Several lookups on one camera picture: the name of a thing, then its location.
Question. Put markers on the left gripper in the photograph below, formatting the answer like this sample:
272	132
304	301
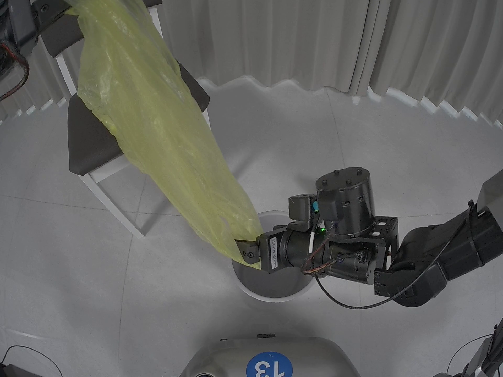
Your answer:
23	20

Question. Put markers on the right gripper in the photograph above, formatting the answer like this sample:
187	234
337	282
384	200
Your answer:
292	249

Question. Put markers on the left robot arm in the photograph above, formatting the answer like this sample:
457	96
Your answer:
4	59

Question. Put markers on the cream curtain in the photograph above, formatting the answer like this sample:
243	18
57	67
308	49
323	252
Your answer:
255	26
432	33

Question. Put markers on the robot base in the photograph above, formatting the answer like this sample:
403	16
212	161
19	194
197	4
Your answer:
220	359

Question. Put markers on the yellow plastic bag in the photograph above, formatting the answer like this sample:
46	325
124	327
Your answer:
149	112

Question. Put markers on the grey white chair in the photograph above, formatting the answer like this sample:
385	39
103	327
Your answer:
90	139

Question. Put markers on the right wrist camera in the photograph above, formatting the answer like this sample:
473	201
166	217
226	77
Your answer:
300	208

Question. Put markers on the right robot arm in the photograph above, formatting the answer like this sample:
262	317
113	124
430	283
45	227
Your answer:
424	249

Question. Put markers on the white trash bin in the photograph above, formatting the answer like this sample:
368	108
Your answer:
271	289

